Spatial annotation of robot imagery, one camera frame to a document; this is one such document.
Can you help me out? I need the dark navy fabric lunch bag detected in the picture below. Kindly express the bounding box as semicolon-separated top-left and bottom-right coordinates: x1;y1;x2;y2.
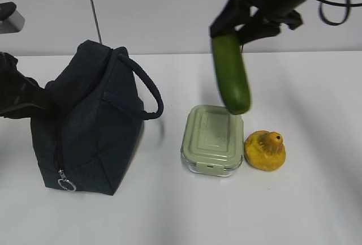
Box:
29;40;165;197

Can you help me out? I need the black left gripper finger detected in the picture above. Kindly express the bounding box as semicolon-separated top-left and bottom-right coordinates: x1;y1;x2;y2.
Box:
1;52;58;119

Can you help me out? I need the green lidded glass food container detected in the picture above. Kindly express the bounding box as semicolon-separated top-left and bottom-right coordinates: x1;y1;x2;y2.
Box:
180;105;244;177

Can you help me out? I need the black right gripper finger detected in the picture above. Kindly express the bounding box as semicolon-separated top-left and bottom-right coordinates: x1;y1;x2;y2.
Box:
236;18;281;45
209;0;251;38

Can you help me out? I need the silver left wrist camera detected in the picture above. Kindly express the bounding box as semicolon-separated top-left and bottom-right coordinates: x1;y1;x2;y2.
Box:
1;2;25;34

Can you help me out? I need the silver round zipper pull ring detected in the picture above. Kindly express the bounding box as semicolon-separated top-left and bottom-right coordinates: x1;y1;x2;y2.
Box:
57;169;77;192

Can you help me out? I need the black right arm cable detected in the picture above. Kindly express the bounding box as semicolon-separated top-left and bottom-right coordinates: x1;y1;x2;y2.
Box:
312;0;362;27

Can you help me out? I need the dark green cucumber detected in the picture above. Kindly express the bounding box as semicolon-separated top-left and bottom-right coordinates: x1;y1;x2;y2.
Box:
211;34;251;115

